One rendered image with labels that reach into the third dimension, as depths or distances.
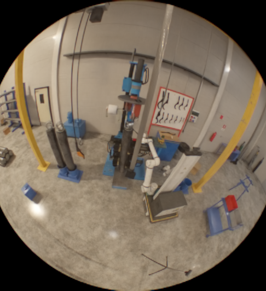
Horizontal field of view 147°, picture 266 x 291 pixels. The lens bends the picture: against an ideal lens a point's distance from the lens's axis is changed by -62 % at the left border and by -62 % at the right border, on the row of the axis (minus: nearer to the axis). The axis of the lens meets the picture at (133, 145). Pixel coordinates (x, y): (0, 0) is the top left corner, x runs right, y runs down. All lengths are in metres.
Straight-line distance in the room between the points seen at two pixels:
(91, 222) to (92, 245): 0.54
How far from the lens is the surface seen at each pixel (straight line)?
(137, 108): 1.73
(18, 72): 2.88
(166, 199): 2.02
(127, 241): 2.52
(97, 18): 1.82
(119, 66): 3.93
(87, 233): 2.55
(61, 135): 2.15
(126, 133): 2.08
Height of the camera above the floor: 2.50
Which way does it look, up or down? 37 degrees down
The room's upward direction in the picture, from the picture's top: 12 degrees clockwise
